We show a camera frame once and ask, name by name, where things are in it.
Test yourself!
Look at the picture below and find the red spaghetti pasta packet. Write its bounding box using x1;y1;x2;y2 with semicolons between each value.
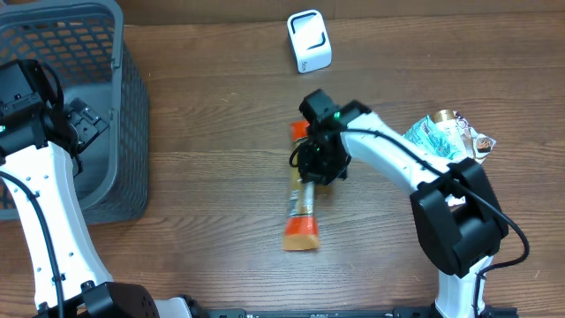
281;119;330;252

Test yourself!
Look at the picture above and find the teal snack packet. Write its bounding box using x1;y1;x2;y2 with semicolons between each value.
403;116;466;162

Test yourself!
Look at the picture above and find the white tube gold cap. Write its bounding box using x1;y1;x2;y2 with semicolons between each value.
432;110;467;162

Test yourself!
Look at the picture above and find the beige bread snack bag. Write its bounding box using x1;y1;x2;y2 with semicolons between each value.
454;110;496;164

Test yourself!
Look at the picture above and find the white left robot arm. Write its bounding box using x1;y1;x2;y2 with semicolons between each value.
1;59;194;317

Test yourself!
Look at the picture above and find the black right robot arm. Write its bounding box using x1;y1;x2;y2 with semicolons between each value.
290;89;509;317

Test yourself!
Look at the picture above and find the white barcode scanner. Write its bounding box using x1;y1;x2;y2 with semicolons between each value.
287;9;332;73

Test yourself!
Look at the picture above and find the grey plastic mesh basket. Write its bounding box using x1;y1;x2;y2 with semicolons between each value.
1;1;149;224

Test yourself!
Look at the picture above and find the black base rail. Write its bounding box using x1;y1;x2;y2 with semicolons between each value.
189;299;520;318

